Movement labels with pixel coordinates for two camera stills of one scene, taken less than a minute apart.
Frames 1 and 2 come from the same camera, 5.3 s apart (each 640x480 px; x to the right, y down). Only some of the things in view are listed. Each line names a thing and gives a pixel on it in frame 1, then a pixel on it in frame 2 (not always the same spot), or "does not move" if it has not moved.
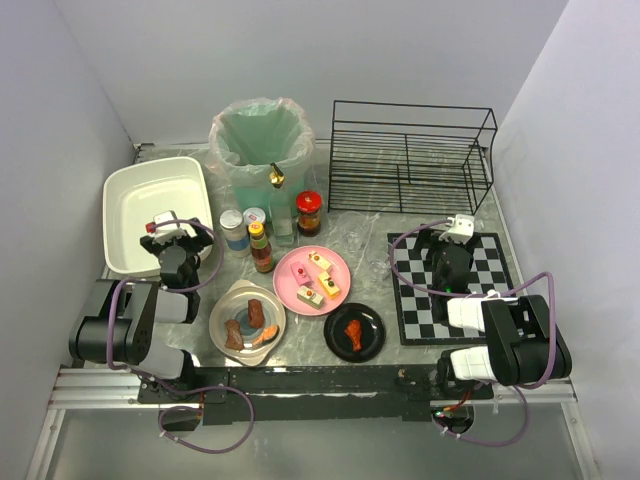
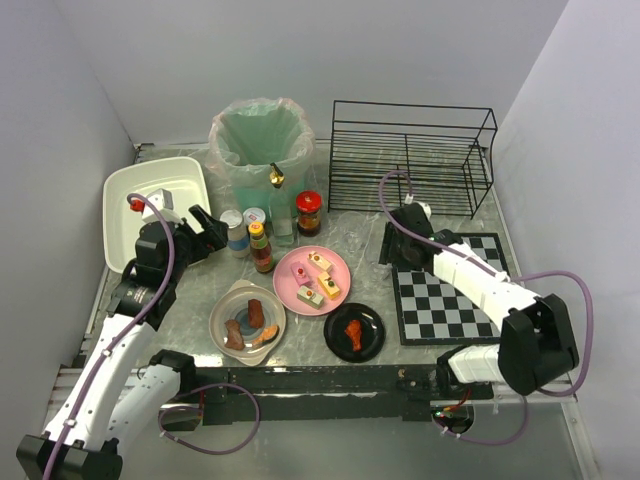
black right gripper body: [426, 239] to [395, 248]
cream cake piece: [319, 261] does not move
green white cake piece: [310, 297] does not move
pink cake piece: [299, 272] does not move
